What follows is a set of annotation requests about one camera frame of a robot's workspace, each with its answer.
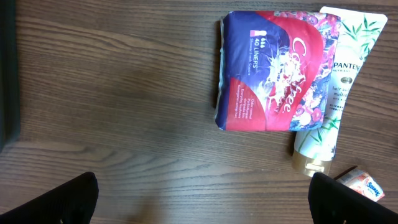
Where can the small orange juice carton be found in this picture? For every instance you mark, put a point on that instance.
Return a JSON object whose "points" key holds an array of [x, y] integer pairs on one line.
{"points": [[361, 182]]}

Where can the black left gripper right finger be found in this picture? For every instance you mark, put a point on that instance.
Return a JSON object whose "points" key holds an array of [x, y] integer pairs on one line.
{"points": [[332, 202]]}

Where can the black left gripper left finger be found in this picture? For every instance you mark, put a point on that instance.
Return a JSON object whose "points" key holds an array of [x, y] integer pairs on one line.
{"points": [[73, 202]]}

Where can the red purple pouch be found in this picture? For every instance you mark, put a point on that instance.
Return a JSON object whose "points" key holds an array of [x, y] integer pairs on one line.
{"points": [[275, 69]]}

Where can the white tube gold cap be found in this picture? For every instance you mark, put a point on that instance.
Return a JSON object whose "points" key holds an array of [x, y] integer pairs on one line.
{"points": [[315, 149]]}

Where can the grey plastic basket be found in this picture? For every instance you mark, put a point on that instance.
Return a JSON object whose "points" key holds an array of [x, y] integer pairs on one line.
{"points": [[10, 92]]}

